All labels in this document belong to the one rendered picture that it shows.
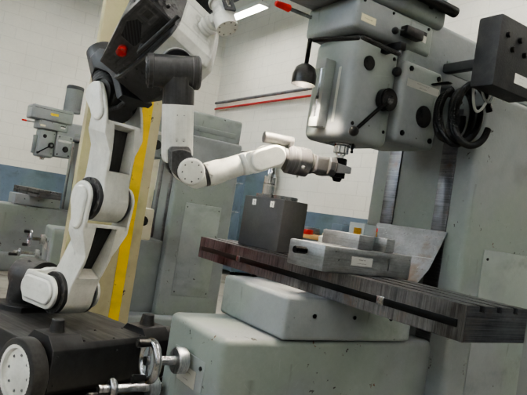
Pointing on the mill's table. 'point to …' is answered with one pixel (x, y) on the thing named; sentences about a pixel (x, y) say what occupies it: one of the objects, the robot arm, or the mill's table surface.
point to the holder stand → (271, 222)
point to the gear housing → (366, 23)
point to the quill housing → (354, 93)
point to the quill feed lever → (385, 98)
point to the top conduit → (442, 7)
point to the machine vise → (352, 259)
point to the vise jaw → (348, 240)
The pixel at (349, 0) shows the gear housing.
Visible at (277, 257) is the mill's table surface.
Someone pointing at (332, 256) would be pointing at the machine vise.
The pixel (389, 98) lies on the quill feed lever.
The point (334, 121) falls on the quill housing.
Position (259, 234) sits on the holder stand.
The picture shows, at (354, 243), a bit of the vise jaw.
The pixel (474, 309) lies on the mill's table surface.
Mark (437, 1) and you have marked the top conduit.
